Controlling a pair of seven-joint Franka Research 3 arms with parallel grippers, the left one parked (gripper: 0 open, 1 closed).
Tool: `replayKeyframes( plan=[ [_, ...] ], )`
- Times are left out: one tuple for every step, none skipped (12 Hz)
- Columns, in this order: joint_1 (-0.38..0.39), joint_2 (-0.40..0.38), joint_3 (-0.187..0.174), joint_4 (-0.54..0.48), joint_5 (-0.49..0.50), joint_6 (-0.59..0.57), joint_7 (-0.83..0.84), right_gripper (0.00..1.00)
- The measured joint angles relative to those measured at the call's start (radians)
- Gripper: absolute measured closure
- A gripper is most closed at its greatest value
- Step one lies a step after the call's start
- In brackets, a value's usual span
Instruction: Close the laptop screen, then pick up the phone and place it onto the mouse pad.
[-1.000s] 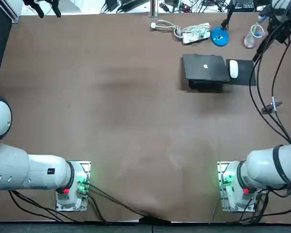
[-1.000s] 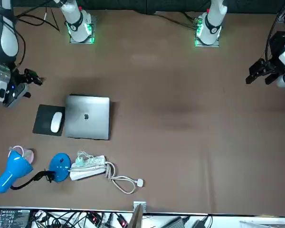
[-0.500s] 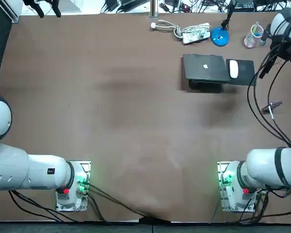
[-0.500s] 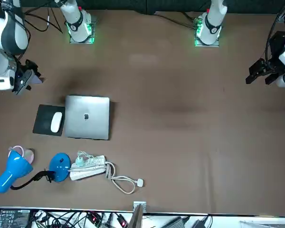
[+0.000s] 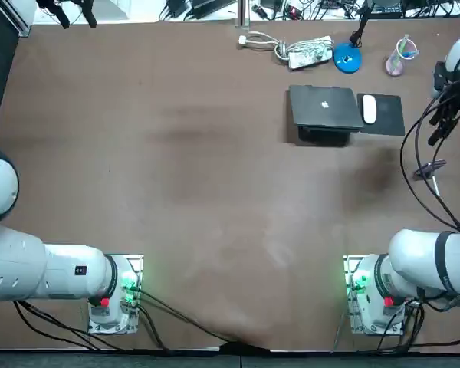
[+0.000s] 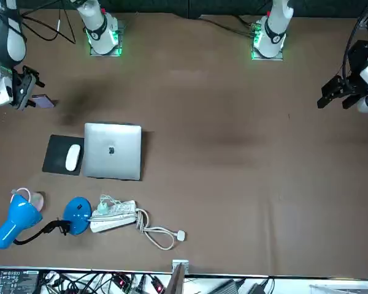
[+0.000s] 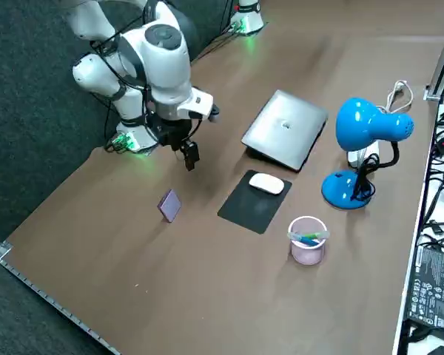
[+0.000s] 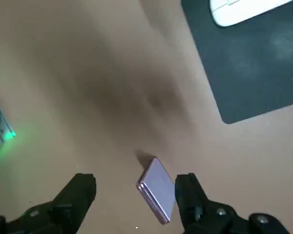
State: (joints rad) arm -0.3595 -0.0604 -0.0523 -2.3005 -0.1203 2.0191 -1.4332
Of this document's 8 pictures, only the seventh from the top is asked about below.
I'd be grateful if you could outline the black lamp cable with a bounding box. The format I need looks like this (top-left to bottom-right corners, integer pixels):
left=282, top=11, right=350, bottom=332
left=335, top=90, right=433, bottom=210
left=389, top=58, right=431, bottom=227
left=350, top=153, right=380, bottom=203

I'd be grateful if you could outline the silver grey laptop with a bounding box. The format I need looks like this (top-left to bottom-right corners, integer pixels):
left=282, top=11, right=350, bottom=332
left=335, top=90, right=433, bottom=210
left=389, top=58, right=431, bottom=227
left=240, top=89, right=329, bottom=173

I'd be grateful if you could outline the white power strip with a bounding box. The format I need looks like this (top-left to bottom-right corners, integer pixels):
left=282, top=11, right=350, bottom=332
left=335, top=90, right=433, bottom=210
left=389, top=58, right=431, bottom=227
left=346, top=142, right=381, bottom=169

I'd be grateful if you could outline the black mouse pad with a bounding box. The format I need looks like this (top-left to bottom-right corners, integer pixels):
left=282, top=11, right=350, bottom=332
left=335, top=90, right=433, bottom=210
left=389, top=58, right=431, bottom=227
left=217, top=169, right=293, bottom=235

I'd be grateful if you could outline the white computer mouse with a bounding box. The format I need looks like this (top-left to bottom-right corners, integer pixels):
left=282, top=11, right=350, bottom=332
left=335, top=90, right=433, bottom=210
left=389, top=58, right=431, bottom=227
left=248, top=172, right=285, bottom=195

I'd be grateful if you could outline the blue desk lamp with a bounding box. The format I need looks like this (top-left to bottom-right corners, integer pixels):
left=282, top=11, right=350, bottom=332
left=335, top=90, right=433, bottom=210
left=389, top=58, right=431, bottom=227
left=320, top=97, right=415, bottom=211

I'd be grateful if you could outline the black base cable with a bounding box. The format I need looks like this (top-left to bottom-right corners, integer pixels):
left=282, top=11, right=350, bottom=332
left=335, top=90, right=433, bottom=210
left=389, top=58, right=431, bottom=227
left=190, top=21, right=245, bottom=62

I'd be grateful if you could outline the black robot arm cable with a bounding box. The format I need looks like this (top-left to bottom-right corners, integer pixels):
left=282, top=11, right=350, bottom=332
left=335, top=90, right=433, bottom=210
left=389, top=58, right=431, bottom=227
left=90, top=28, right=152, bottom=97

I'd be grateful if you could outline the black labelled power adapter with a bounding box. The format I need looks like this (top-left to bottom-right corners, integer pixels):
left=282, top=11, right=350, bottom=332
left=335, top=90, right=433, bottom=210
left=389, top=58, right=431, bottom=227
left=406, top=243, right=444, bottom=334

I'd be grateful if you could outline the white power strip cable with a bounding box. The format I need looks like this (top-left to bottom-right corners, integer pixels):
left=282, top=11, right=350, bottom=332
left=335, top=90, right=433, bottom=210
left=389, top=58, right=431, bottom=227
left=376, top=80, right=414, bottom=114

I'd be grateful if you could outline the green pen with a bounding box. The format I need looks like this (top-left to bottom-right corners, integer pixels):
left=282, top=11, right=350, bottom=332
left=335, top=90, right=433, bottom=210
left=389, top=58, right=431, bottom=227
left=288, top=231, right=330, bottom=241

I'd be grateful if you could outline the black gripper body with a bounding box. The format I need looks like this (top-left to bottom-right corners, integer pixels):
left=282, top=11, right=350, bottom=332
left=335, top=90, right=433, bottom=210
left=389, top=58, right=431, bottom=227
left=147, top=117, right=194, bottom=152

